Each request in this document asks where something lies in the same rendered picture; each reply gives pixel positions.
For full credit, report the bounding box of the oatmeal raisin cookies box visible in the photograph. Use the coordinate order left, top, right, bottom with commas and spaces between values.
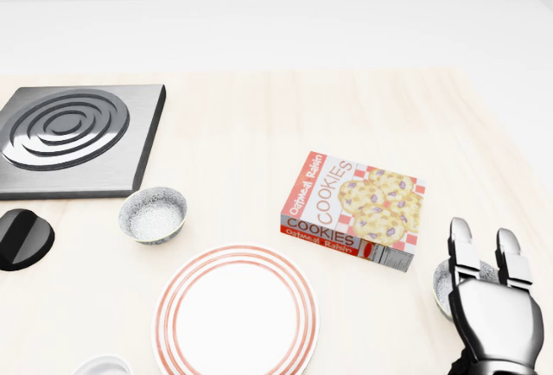
279, 150, 427, 274

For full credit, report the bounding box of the flat dark stove plate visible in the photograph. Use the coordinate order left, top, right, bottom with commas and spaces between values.
0, 84, 167, 201

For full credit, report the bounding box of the white plate with red rings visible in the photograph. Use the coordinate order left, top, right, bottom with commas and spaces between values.
151, 244, 321, 375

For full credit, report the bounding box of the patterned black and white bowl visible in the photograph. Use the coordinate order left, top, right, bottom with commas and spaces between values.
432, 257, 500, 322
118, 186, 188, 246

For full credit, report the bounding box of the round black knob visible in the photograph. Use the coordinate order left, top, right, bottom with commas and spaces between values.
0, 207, 56, 272

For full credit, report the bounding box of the silver and black right hand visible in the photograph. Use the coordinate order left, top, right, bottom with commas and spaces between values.
446, 217, 545, 371

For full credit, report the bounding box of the small white ramekin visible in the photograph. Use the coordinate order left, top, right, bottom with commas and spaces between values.
70, 353, 133, 375

